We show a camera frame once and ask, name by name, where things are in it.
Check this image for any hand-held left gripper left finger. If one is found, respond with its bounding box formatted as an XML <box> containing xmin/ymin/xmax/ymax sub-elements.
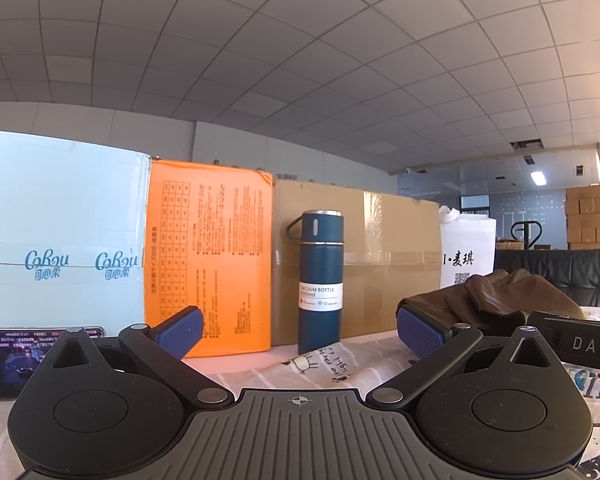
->
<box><xmin>42</xmin><ymin>305</ymin><xmax>236</xmax><ymax>409</ymax></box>

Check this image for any light blue cardboard box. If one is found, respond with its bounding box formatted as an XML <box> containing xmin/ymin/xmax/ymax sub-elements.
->
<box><xmin>0</xmin><ymin>129</ymin><xmax>153</xmax><ymax>328</ymax></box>

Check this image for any pallet jack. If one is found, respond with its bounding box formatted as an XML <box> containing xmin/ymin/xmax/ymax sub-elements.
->
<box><xmin>512</xmin><ymin>220</ymin><xmax>544</xmax><ymax>250</ymax></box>

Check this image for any cartoon printed bed sheet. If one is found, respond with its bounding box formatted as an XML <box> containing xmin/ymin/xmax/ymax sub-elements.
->
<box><xmin>0</xmin><ymin>305</ymin><xmax>600</xmax><ymax>480</ymax></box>

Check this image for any black smartphone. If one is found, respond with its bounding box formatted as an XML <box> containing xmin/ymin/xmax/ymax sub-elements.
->
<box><xmin>0</xmin><ymin>326</ymin><xmax>106</xmax><ymax>401</ymax></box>

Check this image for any dark blue vacuum bottle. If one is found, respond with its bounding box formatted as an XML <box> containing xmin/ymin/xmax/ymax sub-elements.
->
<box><xmin>286</xmin><ymin>210</ymin><xmax>345</xmax><ymax>355</ymax></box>

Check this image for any orange cardboard box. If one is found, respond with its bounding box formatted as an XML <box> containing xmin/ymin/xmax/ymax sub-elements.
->
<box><xmin>144</xmin><ymin>157</ymin><xmax>275</xmax><ymax>359</ymax></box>

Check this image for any brown leather jacket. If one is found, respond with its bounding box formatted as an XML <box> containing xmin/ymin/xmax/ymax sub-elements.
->
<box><xmin>399</xmin><ymin>268</ymin><xmax>588</xmax><ymax>334</ymax></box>

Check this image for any brown cardboard box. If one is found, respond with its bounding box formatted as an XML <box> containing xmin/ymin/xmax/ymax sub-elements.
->
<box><xmin>270</xmin><ymin>177</ymin><xmax>443</xmax><ymax>347</ymax></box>

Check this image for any stack of cardboard boxes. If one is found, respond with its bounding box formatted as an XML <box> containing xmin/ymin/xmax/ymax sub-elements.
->
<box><xmin>565</xmin><ymin>186</ymin><xmax>600</xmax><ymax>251</ymax></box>

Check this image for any black sofa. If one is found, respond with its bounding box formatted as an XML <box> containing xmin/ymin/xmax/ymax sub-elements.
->
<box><xmin>494</xmin><ymin>247</ymin><xmax>600</xmax><ymax>308</ymax></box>

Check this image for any white printed bag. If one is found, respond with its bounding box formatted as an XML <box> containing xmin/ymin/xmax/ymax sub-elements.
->
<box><xmin>439</xmin><ymin>205</ymin><xmax>497</xmax><ymax>291</ymax></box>

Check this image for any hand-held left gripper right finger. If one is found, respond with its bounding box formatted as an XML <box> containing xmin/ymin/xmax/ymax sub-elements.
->
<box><xmin>365</xmin><ymin>306</ymin><xmax>561</xmax><ymax>409</ymax></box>

